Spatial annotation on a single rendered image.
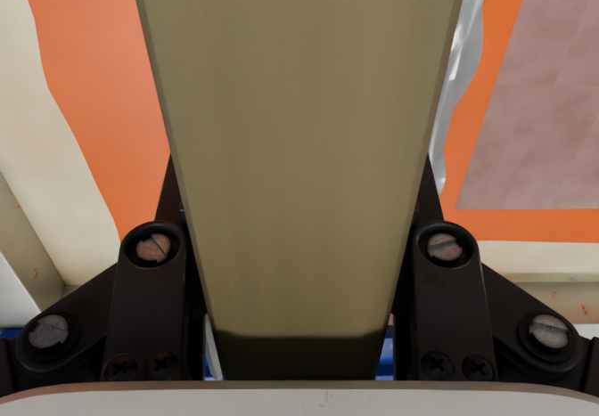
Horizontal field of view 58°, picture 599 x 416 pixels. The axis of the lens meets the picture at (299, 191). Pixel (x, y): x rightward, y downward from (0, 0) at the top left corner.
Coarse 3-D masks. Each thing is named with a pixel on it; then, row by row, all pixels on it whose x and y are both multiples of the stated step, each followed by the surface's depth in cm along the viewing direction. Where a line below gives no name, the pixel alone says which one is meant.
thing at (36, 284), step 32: (0, 192) 31; (0, 224) 31; (0, 256) 32; (32, 256) 35; (0, 288) 34; (32, 288) 35; (64, 288) 40; (544, 288) 40; (576, 288) 40; (0, 320) 37; (576, 320) 38
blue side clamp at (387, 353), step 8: (392, 328) 38; (0, 336) 37; (8, 336) 37; (392, 336) 37; (384, 344) 38; (392, 344) 38; (384, 352) 39; (392, 352) 39; (384, 360) 39; (392, 360) 39; (208, 368) 40; (384, 368) 40; (392, 368) 40; (208, 376) 39; (376, 376) 39; (384, 376) 40; (392, 376) 40
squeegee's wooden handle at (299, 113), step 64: (192, 0) 4; (256, 0) 4; (320, 0) 4; (384, 0) 4; (448, 0) 4; (192, 64) 5; (256, 64) 5; (320, 64) 5; (384, 64) 5; (192, 128) 5; (256, 128) 5; (320, 128) 5; (384, 128) 5; (192, 192) 6; (256, 192) 6; (320, 192) 6; (384, 192) 6; (256, 256) 7; (320, 256) 7; (384, 256) 7; (256, 320) 8; (320, 320) 8; (384, 320) 8
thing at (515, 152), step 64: (64, 0) 24; (128, 0) 24; (512, 0) 24; (576, 0) 24; (64, 64) 26; (128, 64) 26; (512, 64) 26; (576, 64) 26; (128, 128) 29; (448, 128) 29; (512, 128) 29; (576, 128) 29; (128, 192) 33; (448, 192) 33; (512, 192) 33; (576, 192) 33
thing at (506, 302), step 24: (432, 192) 11; (432, 216) 11; (408, 240) 10; (504, 288) 10; (408, 312) 11; (504, 312) 9; (528, 312) 9; (552, 312) 9; (504, 336) 9; (528, 336) 9; (552, 336) 9; (576, 336) 9; (528, 360) 9; (552, 360) 9; (576, 360) 9
